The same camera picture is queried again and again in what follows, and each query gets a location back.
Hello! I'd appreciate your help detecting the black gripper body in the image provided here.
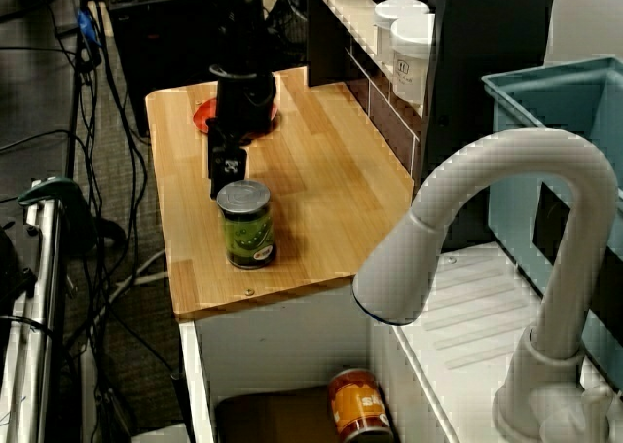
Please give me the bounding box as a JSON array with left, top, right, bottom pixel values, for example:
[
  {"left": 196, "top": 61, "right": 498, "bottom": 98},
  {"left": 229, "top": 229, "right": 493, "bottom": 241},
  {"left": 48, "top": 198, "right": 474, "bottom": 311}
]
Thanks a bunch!
[{"left": 206, "top": 64, "right": 279, "bottom": 155}]

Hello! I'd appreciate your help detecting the black computer case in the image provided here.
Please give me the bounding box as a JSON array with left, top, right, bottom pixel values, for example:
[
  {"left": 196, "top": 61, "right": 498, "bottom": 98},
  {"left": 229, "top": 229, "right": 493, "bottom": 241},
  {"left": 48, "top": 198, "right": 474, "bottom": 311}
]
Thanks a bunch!
[{"left": 106, "top": 0, "right": 225, "bottom": 137}]

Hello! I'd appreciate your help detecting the blue connector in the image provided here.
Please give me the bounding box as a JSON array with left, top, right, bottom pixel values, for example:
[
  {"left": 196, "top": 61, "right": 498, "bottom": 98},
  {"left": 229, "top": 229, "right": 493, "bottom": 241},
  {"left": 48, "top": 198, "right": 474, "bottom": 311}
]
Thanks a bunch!
[{"left": 77, "top": 9, "right": 102, "bottom": 46}]

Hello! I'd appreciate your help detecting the black shelf unit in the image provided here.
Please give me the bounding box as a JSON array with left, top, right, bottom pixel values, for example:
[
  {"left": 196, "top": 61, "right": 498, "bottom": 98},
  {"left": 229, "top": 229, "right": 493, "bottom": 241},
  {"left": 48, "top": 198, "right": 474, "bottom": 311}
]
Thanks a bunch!
[{"left": 291, "top": 0, "right": 559, "bottom": 252}]

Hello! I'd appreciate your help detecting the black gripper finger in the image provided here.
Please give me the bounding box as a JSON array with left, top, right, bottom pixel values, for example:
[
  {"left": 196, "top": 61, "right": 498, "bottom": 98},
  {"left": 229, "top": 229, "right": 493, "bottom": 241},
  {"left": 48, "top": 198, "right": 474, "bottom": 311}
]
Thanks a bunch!
[{"left": 207, "top": 143, "right": 250, "bottom": 201}]

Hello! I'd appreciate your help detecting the green pea can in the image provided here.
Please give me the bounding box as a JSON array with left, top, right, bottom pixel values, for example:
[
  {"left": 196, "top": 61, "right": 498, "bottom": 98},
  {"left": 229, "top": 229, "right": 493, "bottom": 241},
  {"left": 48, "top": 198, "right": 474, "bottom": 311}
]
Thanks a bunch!
[{"left": 215, "top": 179, "right": 277, "bottom": 271}]

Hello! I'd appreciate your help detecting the white jar with print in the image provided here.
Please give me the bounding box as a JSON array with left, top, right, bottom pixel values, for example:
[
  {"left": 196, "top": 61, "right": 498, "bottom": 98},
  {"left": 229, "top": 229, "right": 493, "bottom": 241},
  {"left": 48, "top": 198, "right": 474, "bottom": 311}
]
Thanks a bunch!
[{"left": 390, "top": 13, "right": 438, "bottom": 104}]

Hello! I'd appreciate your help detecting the teal plastic bin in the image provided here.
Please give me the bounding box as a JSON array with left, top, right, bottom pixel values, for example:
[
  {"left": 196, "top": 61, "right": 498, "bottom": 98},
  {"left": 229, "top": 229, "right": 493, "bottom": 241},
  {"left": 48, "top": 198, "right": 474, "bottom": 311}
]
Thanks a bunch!
[{"left": 481, "top": 56, "right": 623, "bottom": 390}]

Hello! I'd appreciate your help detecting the plain white jar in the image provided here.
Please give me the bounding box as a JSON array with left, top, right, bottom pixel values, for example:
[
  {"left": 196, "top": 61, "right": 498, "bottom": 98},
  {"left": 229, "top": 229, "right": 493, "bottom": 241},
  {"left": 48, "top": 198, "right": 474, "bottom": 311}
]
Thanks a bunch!
[{"left": 373, "top": 0, "right": 433, "bottom": 67}]

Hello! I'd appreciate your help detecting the grey toy faucet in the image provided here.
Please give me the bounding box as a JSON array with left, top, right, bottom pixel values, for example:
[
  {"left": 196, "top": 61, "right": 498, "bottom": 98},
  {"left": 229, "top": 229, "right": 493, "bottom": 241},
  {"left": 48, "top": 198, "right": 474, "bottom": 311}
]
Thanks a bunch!
[{"left": 352, "top": 127, "right": 619, "bottom": 442}]

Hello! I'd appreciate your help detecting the orange soup can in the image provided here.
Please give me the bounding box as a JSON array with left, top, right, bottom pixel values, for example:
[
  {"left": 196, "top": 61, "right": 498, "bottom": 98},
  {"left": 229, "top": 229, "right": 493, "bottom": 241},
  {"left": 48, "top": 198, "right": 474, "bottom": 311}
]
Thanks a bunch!
[{"left": 326, "top": 367, "right": 394, "bottom": 443}]

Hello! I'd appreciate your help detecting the black metal frame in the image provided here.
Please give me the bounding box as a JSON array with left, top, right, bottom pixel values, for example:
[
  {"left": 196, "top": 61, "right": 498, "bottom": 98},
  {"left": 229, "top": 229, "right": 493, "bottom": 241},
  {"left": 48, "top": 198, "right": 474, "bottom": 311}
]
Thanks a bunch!
[{"left": 169, "top": 372, "right": 197, "bottom": 443}]

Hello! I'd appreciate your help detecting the white toy sink unit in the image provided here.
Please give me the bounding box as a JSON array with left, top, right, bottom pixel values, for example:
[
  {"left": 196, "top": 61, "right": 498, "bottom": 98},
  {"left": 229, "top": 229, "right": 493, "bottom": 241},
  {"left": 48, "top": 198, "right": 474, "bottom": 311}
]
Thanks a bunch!
[{"left": 178, "top": 240, "right": 623, "bottom": 443}]

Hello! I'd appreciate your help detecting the thick black cable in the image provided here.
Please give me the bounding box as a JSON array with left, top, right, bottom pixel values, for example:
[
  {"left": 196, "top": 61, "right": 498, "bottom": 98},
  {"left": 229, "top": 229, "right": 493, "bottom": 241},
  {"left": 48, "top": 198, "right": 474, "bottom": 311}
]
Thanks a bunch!
[{"left": 72, "top": 0, "right": 128, "bottom": 443}]

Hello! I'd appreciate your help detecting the green clamp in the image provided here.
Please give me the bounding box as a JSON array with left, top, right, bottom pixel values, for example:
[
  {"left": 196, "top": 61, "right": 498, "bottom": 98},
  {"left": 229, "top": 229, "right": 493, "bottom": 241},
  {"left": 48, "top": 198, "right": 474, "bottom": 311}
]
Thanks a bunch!
[{"left": 18, "top": 177, "right": 98, "bottom": 254}]

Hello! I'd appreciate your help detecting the red round plate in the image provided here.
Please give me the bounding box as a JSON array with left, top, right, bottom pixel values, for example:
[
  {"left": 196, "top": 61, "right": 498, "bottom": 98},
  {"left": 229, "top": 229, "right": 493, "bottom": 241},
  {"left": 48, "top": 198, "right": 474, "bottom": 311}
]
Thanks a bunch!
[{"left": 192, "top": 96, "right": 282, "bottom": 135}]

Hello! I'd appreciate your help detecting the aluminium frame rail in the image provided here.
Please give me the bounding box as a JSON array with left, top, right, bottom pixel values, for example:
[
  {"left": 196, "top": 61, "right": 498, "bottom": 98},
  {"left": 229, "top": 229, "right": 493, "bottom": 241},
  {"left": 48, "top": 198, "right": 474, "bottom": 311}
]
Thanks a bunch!
[{"left": 4, "top": 197, "right": 67, "bottom": 443}]

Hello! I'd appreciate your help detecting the white cable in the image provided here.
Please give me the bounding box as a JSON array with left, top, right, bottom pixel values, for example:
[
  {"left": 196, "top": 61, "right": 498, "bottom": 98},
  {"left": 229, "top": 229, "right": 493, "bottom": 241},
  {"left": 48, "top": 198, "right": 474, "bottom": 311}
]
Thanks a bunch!
[{"left": 109, "top": 247, "right": 169, "bottom": 303}]

